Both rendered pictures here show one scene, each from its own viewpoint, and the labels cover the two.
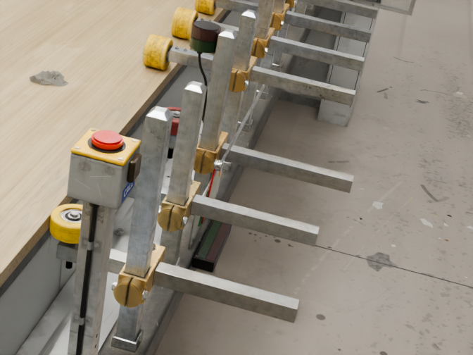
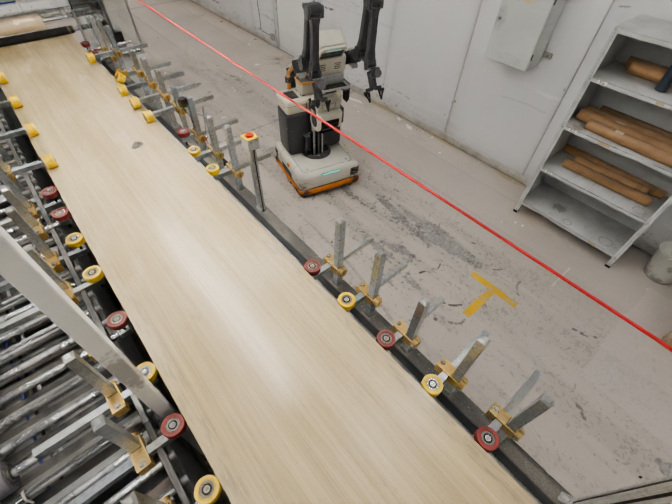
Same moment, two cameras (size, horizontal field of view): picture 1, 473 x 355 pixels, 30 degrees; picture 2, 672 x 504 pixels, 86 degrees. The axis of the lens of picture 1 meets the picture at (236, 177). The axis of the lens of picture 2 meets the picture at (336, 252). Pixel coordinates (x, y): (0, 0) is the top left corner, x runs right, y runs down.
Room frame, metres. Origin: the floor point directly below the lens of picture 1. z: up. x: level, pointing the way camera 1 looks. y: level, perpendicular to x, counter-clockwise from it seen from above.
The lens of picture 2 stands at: (-0.48, 1.15, 2.28)
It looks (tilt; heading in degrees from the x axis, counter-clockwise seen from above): 49 degrees down; 310
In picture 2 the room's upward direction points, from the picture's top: 3 degrees clockwise
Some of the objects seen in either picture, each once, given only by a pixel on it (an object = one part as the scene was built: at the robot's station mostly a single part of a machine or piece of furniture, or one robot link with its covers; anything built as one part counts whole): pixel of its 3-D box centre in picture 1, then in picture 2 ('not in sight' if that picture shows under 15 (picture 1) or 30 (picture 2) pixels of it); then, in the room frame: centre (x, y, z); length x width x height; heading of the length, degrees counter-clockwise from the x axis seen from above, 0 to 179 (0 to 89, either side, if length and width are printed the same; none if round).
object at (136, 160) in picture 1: (134, 167); not in sight; (0.98, 0.13, 1.20); 0.03 x 0.01 x 0.03; 173
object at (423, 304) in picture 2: not in sight; (413, 330); (-0.25, 0.32, 0.87); 0.04 x 0.04 x 0.48; 83
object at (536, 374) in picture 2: not in sight; (509, 407); (-0.71, 0.32, 0.83); 0.43 x 0.03 x 0.04; 83
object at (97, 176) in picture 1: (103, 170); (250, 142); (0.98, 0.17, 1.18); 0.07 x 0.07 x 0.08; 83
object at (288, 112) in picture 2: not in sight; (311, 116); (1.72, -1.02, 0.59); 0.55 x 0.34 x 0.83; 69
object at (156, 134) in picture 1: (141, 238); (234, 160); (1.24, 0.14, 0.92); 0.04 x 0.04 x 0.48; 83
